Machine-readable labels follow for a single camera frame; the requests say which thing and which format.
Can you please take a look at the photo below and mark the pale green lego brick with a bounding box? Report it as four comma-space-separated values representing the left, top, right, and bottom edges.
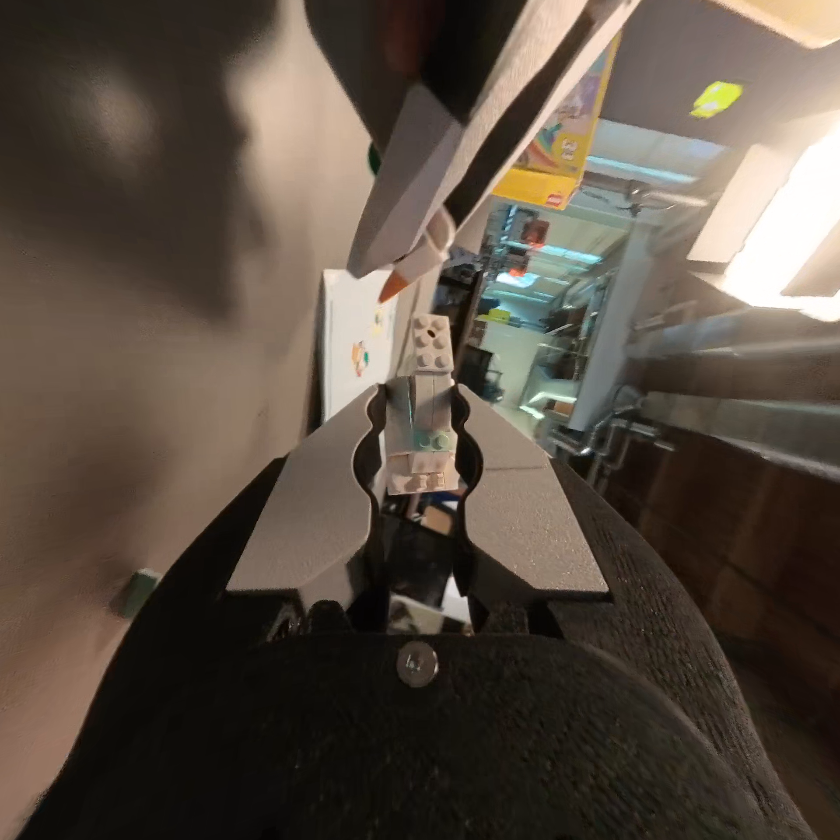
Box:
123, 568, 163, 619

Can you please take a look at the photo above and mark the large metal ceiling duct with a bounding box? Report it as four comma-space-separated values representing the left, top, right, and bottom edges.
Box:
623, 308, 840, 473

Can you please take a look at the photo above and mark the yellow-green sign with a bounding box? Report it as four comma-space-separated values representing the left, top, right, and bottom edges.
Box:
689, 80, 746, 120

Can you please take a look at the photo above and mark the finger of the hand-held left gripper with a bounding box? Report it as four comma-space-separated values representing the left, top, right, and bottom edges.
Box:
392, 0, 644, 282
345, 84, 466, 279

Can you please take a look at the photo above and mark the yellow lego box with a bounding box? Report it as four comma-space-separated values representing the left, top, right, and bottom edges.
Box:
492, 31, 622, 211

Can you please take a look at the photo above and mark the open lego instruction booklet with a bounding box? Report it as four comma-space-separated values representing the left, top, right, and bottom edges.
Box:
320, 268, 403, 427

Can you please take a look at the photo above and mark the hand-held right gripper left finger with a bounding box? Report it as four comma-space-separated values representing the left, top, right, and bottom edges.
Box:
226, 384, 386, 619

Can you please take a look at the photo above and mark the white lego body assembly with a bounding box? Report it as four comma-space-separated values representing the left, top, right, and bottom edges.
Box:
384, 314, 462, 497

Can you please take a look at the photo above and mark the bright ceiling light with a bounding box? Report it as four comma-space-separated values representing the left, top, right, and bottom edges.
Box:
722, 128, 840, 309

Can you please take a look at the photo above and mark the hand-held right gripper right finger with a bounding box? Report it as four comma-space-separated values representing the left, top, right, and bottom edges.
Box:
455, 384, 609, 626

